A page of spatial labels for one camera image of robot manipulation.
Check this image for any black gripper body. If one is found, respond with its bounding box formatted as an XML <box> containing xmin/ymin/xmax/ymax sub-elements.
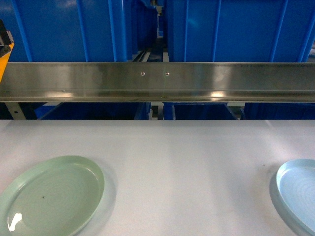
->
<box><xmin>0</xmin><ymin>20</ymin><xmax>11</xmax><ymax>57</ymax></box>

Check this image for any yellow toy block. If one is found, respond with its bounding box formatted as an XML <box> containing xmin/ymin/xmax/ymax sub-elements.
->
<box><xmin>0</xmin><ymin>43</ymin><xmax>15</xmax><ymax>81</ymax></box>

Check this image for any large blue bin left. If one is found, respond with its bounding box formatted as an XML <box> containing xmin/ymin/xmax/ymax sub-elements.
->
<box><xmin>0</xmin><ymin>0</ymin><xmax>157</xmax><ymax>62</ymax></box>

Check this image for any large blue bin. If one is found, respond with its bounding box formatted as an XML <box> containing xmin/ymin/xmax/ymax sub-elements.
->
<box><xmin>0</xmin><ymin>0</ymin><xmax>157</xmax><ymax>62</ymax></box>
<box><xmin>165</xmin><ymin>0</ymin><xmax>315</xmax><ymax>62</ymax></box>

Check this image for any lower blue bin left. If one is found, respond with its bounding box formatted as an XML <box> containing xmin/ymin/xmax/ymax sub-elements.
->
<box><xmin>35</xmin><ymin>102</ymin><xmax>151</xmax><ymax>120</ymax></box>

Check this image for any steel shelf rack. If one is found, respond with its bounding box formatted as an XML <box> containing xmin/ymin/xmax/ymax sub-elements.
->
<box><xmin>0</xmin><ymin>62</ymin><xmax>315</xmax><ymax>103</ymax></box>

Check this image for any green plate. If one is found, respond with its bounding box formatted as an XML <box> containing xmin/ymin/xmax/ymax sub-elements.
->
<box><xmin>0</xmin><ymin>156</ymin><xmax>105</xmax><ymax>236</ymax></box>

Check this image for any large blue bin right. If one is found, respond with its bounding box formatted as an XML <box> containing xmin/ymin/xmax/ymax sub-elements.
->
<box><xmin>165</xmin><ymin>0</ymin><xmax>315</xmax><ymax>62</ymax></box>

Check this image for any lower blue bin right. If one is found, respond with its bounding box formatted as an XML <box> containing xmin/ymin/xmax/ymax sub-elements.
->
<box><xmin>163</xmin><ymin>102</ymin><xmax>239</xmax><ymax>120</ymax></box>

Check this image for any light blue plate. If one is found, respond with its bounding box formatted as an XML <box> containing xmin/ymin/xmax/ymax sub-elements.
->
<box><xmin>276</xmin><ymin>159</ymin><xmax>315</xmax><ymax>235</ymax></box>

